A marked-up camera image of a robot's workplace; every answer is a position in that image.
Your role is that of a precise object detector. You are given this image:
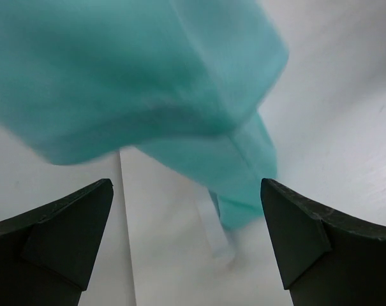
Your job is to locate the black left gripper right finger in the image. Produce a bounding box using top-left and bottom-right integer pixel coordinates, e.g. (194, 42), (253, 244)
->
(260, 178), (386, 305)

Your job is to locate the teal t shirt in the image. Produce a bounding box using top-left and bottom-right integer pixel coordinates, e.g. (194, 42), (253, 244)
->
(0, 1), (288, 229)

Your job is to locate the silver clothes rack frame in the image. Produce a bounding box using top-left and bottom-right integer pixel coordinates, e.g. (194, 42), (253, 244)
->
(195, 186), (235, 265)

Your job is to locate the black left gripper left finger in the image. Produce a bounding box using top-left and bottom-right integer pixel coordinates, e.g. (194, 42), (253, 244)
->
(0, 178), (114, 306)

